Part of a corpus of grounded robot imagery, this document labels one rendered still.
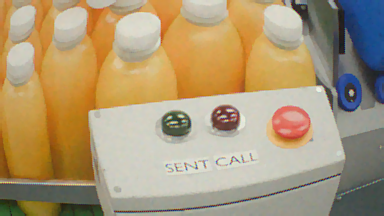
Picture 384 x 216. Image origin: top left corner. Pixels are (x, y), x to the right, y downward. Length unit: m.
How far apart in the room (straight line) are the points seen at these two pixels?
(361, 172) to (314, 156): 0.36
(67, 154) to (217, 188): 0.24
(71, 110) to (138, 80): 0.08
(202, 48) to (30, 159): 0.20
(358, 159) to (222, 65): 0.28
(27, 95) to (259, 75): 0.22
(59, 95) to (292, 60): 0.21
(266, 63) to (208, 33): 0.05
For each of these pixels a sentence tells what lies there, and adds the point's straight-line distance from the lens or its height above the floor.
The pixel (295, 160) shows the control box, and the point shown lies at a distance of 0.84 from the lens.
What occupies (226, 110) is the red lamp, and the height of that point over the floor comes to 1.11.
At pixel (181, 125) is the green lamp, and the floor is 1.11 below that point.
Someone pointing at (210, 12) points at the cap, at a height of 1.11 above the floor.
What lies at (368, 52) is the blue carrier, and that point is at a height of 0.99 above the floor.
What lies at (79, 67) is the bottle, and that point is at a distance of 0.96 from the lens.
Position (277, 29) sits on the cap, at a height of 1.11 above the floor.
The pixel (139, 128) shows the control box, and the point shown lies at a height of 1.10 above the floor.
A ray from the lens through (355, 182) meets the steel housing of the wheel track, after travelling 1.20.
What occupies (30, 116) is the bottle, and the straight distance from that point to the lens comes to 0.93.
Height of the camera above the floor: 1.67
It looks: 41 degrees down
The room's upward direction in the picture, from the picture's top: 3 degrees clockwise
